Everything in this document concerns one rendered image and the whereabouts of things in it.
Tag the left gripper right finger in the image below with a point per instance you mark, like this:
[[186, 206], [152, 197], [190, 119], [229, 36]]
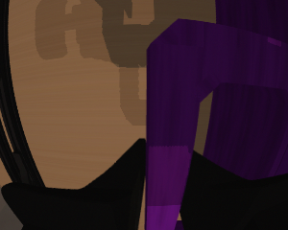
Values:
[[217, 199]]

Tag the purple wooden maze board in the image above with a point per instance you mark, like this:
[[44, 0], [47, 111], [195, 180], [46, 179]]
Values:
[[240, 59]]

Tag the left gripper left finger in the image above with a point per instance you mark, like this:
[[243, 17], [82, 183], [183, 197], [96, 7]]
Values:
[[112, 201]]

